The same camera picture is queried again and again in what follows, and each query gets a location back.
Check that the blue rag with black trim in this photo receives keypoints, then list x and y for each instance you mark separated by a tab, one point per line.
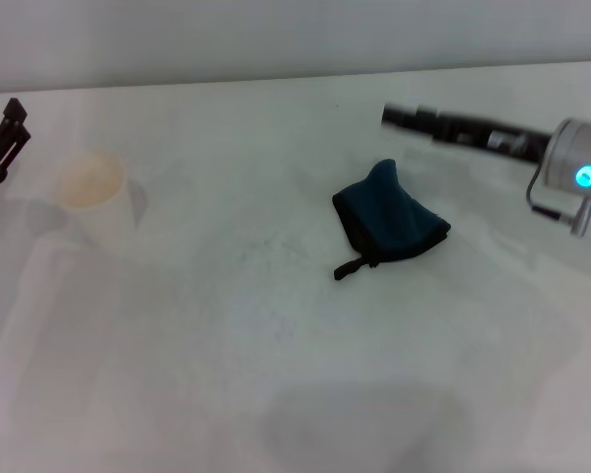
389	217

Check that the white paper cup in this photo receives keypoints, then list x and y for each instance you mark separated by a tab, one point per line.
96	197

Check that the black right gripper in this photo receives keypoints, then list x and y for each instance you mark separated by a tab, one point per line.
492	135

